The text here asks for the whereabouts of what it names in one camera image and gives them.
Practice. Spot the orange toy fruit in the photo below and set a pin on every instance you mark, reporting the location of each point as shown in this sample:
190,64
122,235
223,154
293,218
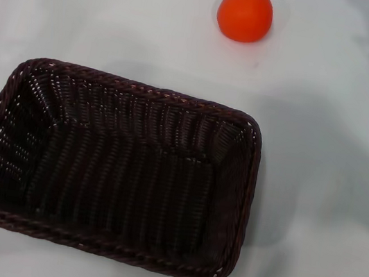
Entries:
245,13

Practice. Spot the dark brown woven basket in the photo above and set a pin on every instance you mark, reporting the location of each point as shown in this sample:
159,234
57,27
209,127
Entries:
122,178

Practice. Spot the white tablecloth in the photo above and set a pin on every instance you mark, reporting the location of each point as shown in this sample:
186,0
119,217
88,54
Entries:
324,167

